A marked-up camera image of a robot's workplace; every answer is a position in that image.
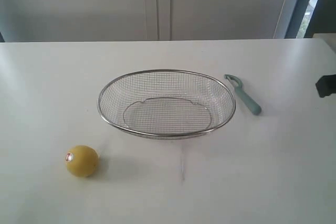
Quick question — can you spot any oval steel mesh basket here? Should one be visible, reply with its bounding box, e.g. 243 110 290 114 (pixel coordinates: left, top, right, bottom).
97 69 236 140

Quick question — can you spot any teal handled peeler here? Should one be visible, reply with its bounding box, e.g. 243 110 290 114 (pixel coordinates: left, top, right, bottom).
224 74 262 115

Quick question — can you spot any yellow lemon with sticker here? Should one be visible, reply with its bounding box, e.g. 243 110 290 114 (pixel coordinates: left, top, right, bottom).
65 145 99 177

